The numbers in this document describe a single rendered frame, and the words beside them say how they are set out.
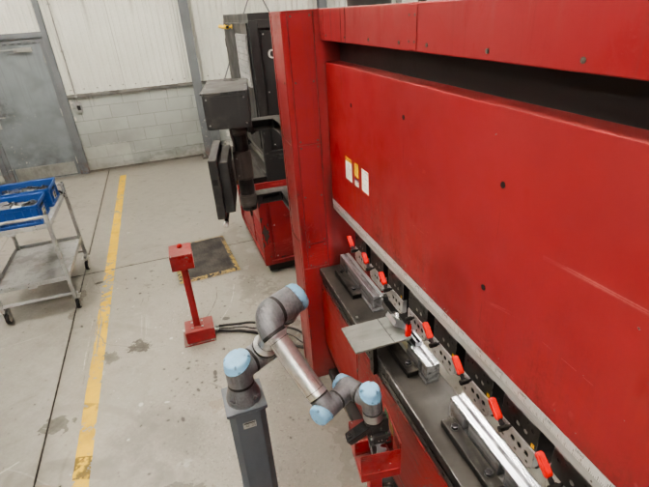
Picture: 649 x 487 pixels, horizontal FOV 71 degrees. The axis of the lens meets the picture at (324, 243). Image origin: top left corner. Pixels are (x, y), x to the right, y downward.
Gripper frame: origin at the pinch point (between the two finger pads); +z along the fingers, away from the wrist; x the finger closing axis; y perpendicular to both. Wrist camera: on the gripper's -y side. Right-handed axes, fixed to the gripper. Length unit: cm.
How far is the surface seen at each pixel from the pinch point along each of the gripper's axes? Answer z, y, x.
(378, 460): -2.5, 1.0, -4.8
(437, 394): -10.4, 31.5, 11.3
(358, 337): -24.7, 7.4, 39.6
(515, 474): -20, 38, -34
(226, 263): 69, -74, 309
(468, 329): -58, 35, -7
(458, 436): -13.6, 29.9, -11.7
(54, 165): 29, -357, 705
